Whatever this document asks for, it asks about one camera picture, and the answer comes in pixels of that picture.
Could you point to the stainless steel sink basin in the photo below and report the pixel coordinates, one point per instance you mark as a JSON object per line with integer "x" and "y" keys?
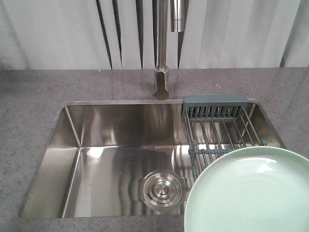
{"x": 99, "y": 152}

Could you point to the light green round plate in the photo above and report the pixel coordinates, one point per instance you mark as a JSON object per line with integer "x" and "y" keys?
{"x": 255, "y": 189}

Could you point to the grey metal drying rack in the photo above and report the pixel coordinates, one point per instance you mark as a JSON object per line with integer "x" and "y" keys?
{"x": 218, "y": 124}

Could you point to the white pleated curtain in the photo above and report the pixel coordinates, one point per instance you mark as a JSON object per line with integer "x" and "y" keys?
{"x": 120, "y": 34}

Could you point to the round steel drain cover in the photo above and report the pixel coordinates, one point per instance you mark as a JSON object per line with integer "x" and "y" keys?
{"x": 163, "y": 190}

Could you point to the stainless steel faucet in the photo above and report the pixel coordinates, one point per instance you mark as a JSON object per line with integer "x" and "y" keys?
{"x": 178, "y": 20}

